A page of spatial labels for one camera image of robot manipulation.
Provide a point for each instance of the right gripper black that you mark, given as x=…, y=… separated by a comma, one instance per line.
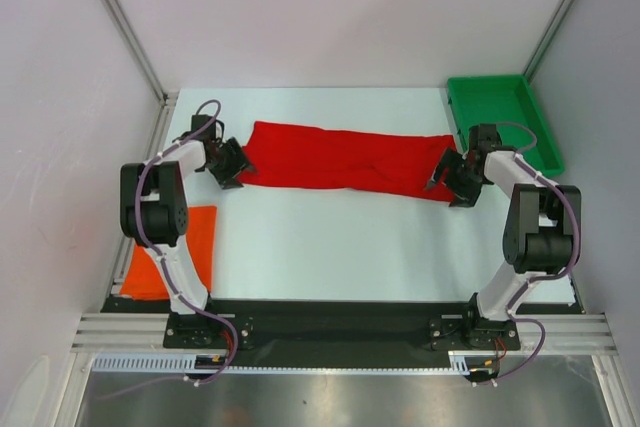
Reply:
x=466, y=196

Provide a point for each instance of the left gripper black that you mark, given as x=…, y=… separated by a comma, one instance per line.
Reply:
x=239, y=164

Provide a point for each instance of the red t-shirt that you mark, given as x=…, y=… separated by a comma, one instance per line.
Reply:
x=295, y=156

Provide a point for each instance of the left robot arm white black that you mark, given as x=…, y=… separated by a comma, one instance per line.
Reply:
x=153, y=211

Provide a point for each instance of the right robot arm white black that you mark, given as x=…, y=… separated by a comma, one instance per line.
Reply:
x=541, y=241

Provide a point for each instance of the green plastic tray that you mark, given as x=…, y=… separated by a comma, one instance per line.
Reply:
x=508, y=102

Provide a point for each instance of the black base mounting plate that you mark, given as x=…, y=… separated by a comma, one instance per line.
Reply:
x=321, y=334

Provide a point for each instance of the aluminium front rail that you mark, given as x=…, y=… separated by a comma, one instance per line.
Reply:
x=570, y=335

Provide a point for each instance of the white slotted cable duct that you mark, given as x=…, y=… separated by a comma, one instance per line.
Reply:
x=158, y=363

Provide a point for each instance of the aluminium frame rail left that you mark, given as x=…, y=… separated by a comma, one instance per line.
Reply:
x=138, y=54

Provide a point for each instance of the aluminium frame post right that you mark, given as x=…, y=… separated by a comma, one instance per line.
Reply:
x=547, y=38

